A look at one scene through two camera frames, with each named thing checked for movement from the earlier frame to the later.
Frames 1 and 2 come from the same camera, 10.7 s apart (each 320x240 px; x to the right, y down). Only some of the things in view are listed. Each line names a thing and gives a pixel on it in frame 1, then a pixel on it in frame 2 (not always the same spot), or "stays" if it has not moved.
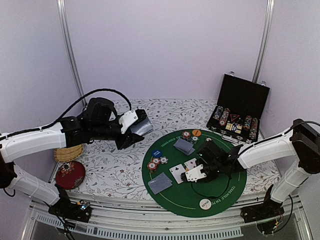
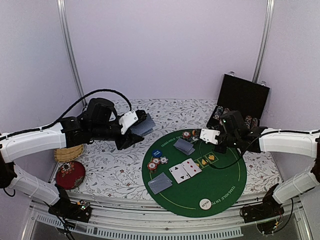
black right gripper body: [214, 169] → [231, 140]
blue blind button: [157, 153] stays
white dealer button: [205, 204] stays
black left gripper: [127, 141] stays
